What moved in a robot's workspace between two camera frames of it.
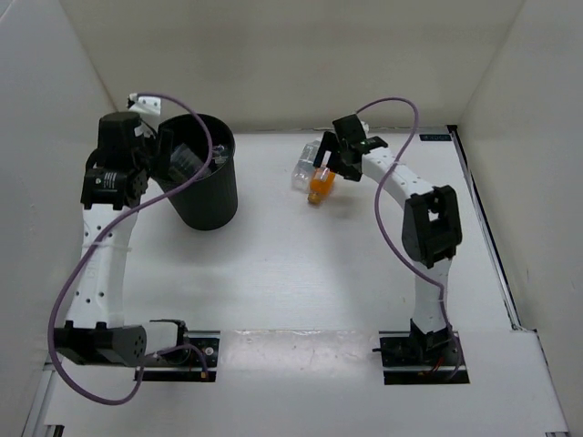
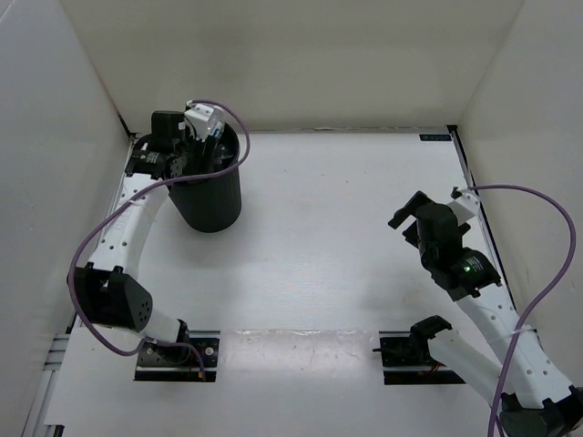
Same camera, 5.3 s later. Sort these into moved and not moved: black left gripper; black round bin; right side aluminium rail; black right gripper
Moved: black right gripper; black left gripper
Not moved: right side aluminium rail; black round bin
